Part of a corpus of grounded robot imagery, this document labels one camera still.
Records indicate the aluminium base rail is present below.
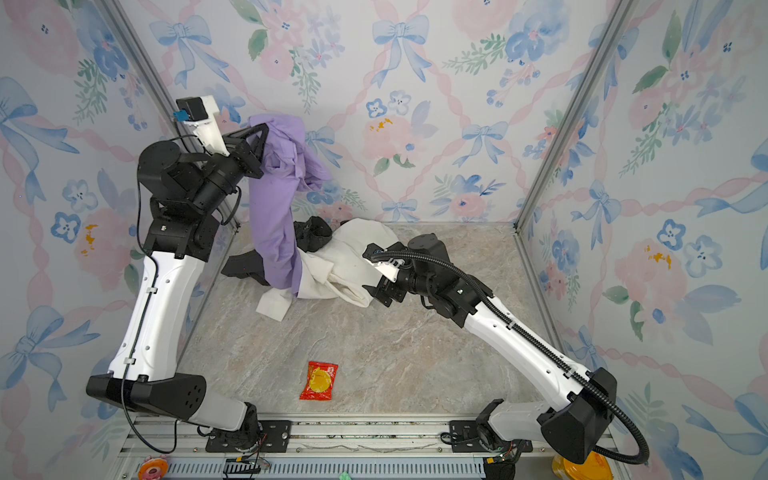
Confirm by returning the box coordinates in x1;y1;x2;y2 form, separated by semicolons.
105;405;557;479

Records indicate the aluminium corner post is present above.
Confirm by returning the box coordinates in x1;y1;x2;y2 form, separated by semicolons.
95;0;239;229
514;0;636;234

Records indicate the white cloth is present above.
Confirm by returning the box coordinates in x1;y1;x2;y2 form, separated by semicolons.
254;219;398;321

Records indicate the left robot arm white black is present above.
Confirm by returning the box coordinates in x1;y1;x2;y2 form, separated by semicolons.
86;124;269;438

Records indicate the left aluminium corner post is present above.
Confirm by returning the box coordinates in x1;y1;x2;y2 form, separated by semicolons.
95;0;239;229

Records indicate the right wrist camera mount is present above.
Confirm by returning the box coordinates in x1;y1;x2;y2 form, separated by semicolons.
362;243;402;283

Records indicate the orange pink tape roll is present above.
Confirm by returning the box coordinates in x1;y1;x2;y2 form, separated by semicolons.
137;457;169;480

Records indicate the black corrugated cable conduit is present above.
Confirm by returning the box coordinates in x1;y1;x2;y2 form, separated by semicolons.
370;249;651;466

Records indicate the yellow lidded container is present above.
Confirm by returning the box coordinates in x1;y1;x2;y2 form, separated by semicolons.
552;453;614;480

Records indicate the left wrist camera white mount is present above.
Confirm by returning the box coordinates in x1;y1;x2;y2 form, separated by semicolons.
174;95;229;156

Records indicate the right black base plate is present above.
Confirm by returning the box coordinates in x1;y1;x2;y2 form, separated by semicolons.
439;420;533;456

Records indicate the black cloth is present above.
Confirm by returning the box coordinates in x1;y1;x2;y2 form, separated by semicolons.
221;216;333;286

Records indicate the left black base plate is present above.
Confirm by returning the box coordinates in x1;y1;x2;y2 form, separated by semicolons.
205;419;293;454

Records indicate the red yellow snack packet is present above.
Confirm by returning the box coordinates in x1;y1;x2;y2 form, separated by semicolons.
299;361;339;401

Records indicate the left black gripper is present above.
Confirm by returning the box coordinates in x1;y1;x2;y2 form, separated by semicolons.
193;125;266;223

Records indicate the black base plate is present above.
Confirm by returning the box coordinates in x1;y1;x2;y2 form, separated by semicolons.
205;419;293;454
439;420;533;456

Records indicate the right aluminium corner post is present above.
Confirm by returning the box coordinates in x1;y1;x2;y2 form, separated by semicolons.
514;0;636;234

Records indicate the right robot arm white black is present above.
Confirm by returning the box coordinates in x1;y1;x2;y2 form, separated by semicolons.
362;234;616;464

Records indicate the purple cloth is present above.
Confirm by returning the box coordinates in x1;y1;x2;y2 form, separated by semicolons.
248;114;332;294

